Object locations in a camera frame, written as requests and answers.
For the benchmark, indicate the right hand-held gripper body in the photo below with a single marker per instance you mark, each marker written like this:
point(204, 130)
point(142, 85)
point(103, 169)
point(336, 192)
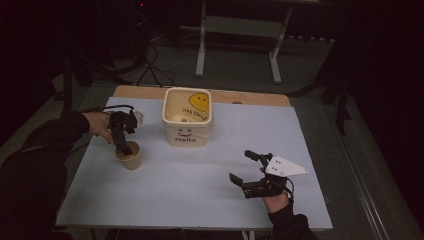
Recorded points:
point(271, 175)

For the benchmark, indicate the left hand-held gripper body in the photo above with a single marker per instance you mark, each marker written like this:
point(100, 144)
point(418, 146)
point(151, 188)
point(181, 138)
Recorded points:
point(124, 120)

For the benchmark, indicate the brown paper cup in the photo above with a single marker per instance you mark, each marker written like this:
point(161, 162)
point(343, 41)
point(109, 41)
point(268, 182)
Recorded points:
point(130, 159)

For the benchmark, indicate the cream plastic bucket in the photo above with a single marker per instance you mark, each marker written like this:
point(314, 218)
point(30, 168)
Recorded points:
point(187, 116)

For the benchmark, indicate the person's left hand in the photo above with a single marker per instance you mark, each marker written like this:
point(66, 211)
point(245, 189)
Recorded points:
point(100, 124)

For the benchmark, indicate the person's right hand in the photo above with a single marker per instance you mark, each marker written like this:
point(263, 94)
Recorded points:
point(276, 201)

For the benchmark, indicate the white table mat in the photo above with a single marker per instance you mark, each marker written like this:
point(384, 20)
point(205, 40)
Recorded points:
point(200, 173)

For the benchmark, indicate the black tripod stand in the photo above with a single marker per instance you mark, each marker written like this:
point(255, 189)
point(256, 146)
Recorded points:
point(333, 73)

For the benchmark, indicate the white metal stand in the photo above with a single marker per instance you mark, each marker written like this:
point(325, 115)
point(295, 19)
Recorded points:
point(243, 36)

